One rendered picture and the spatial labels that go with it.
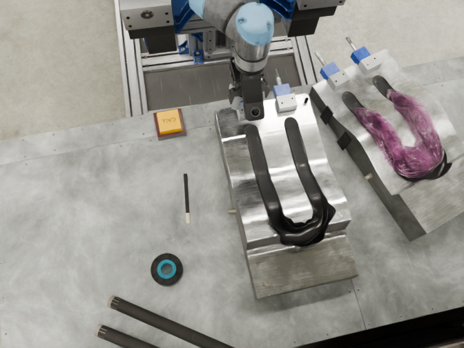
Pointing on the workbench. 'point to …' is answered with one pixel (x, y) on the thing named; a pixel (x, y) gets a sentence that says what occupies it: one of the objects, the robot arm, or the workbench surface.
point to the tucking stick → (186, 198)
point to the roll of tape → (162, 268)
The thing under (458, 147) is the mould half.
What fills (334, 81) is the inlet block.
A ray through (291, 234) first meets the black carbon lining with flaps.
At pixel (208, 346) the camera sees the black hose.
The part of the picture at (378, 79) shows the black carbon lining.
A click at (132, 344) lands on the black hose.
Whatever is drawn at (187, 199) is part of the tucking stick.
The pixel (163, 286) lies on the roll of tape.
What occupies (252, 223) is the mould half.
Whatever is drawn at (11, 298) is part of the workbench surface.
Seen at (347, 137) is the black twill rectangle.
